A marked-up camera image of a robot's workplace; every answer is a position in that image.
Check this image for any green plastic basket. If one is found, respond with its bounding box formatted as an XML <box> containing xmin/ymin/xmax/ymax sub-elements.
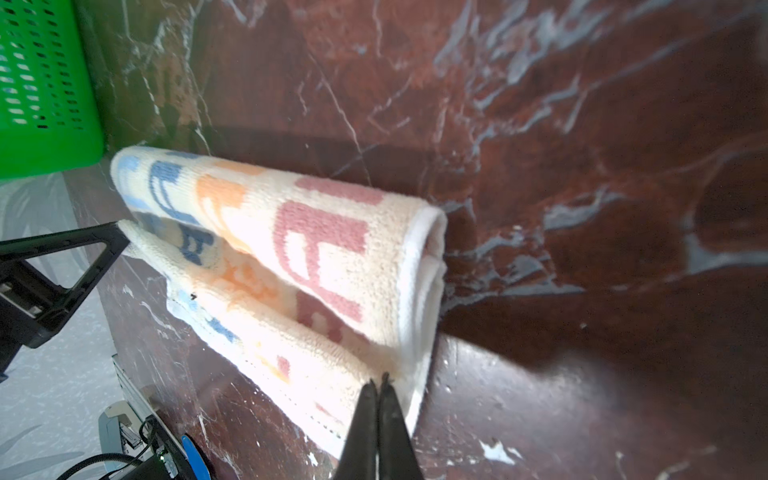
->
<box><xmin>1</xmin><ymin>0</ymin><xmax>105</xmax><ymax>181</ymax></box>

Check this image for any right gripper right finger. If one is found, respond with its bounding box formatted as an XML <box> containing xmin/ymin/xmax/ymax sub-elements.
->
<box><xmin>377</xmin><ymin>373</ymin><xmax>424</xmax><ymax>480</ymax></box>

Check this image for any blue trowel wooden handle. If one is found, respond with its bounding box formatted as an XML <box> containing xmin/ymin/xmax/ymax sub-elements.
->
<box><xmin>181</xmin><ymin>434</ymin><xmax>213</xmax><ymax>480</ymax></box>

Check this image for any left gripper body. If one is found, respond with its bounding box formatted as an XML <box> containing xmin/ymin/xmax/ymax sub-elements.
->
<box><xmin>1</xmin><ymin>259</ymin><xmax>66</xmax><ymax>382</ymax></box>

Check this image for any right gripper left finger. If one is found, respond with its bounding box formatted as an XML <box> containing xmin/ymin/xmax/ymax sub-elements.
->
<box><xmin>332</xmin><ymin>381</ymin><xmax>378</xmax><ymax>480</ymax></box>

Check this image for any grey flat device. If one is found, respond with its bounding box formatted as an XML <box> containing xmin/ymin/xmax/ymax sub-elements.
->
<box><xmin>97</xmin><ymin>400</ymin><xmax>152</xmax><ymax>456</ymax></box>

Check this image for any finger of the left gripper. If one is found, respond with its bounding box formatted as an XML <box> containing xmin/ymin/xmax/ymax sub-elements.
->
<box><xmin>1</xmin><ymin>223</ymin><xmax>129</xmax><ymax>324</ymax></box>

